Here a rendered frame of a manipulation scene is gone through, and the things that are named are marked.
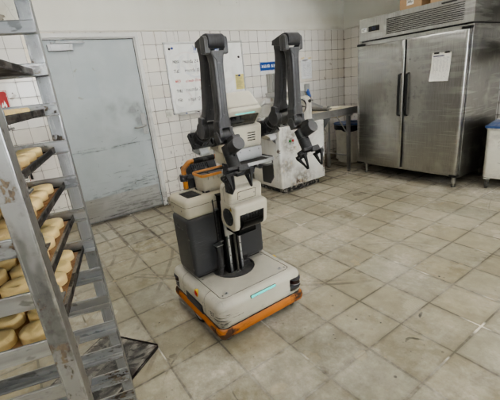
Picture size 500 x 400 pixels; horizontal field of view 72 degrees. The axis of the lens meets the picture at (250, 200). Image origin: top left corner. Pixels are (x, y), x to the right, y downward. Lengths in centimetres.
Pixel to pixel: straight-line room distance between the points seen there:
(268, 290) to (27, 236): 173
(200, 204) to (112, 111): 254
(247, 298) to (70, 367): 150
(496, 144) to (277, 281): 324
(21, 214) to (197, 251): 167
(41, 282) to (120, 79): 395
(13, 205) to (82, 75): 384
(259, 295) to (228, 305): 21
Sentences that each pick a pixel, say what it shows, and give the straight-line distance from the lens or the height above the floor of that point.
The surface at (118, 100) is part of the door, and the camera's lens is 442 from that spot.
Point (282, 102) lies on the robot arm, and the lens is 186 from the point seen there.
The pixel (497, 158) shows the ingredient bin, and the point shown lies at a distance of 473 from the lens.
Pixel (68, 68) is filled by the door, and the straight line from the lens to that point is 434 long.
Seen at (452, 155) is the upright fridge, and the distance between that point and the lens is 461.
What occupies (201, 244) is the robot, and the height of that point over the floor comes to 52.
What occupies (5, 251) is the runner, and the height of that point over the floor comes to 123.
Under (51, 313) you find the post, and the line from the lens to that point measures 62.
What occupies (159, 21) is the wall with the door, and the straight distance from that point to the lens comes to 467.
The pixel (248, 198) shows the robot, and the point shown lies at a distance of 194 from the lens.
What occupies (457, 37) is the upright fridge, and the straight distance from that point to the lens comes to 453.
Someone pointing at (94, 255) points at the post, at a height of 101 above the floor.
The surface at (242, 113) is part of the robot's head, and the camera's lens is 177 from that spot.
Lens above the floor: 143
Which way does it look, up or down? 19 degrees down
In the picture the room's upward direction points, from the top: 6 degrees counter-clockwise
